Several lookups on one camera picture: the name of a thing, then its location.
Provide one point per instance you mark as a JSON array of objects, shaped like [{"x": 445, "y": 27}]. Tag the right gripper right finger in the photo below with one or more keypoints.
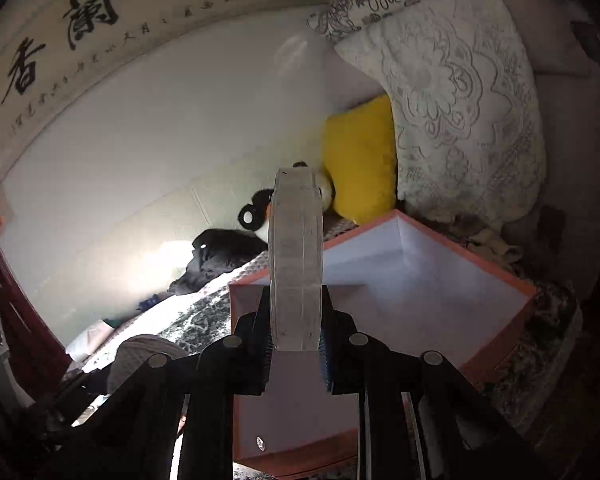
[{"x": 389, "y": 386}]

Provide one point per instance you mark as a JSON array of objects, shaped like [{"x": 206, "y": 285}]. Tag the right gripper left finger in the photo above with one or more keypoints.
[{"x": 235, "y": 365}]

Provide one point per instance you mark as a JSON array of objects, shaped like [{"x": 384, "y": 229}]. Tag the clear tape roll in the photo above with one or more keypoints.
[{"x": 296, "y": 241}]

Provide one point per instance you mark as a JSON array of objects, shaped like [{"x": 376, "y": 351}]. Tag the black white patterned blanket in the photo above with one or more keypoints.
[{"x": 180, "y": 325}]

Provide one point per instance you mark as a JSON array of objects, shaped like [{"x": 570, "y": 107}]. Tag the pink storage box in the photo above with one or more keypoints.
[{"x": 414, "y": 290}]

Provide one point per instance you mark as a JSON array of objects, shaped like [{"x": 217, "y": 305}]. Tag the black clothing pile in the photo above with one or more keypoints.
[{"x": 216, "y": 252}]

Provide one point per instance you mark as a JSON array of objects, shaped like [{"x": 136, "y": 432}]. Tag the panda plush toy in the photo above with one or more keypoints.
[{"x": 254, "y": 216}]

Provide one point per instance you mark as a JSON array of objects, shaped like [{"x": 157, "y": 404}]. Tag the beige crumpled cloth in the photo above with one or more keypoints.
[{"x": 474, "y": 235}]

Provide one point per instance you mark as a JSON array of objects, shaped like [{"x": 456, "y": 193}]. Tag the yellow pillow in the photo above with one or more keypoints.
[{"x": 359, "y": 155}]

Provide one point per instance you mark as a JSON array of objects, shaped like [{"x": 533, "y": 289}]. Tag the white lace pillow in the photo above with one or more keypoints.
[{"x": 465, "y": 111}]

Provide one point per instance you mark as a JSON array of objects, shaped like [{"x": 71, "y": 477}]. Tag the calligraphy scroll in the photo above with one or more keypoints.
[{"x": 51, "y": 51}]

